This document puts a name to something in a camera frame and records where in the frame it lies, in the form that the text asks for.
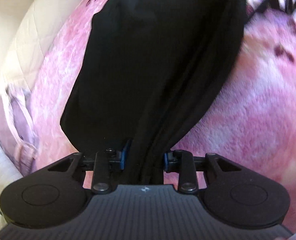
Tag purple pillow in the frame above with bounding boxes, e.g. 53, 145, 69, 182
0, 85, 38, 176

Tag black trousers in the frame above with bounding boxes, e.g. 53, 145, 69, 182
60, 0, 247, 184

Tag pink rose bed blanket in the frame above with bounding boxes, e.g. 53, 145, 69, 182
0, 0, 296, 230

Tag cream padded headboard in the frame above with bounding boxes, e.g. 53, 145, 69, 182
0, 0, 82, 90

